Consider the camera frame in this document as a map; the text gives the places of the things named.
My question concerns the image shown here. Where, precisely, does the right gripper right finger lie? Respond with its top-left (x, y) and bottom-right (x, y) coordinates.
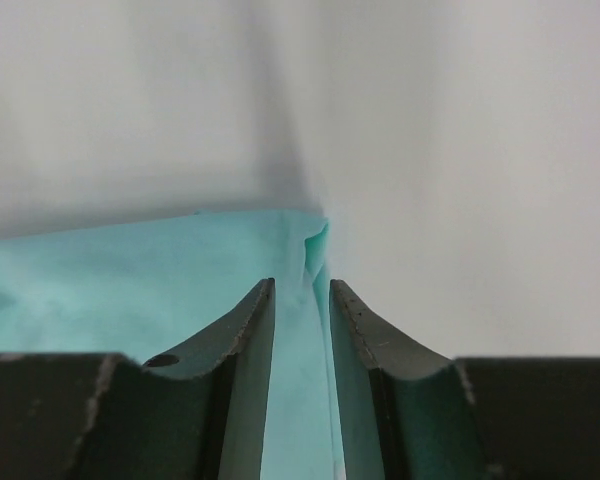
top-left (330, 280), bottom-right (600, 479)

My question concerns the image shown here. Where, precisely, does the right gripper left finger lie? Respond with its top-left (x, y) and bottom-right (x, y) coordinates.
top-left (0, 279), bottom-right (275, 479)

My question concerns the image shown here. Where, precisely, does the teal t-shirt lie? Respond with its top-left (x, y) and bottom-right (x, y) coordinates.
top-left (0, 210), bottom-right (344, 479)

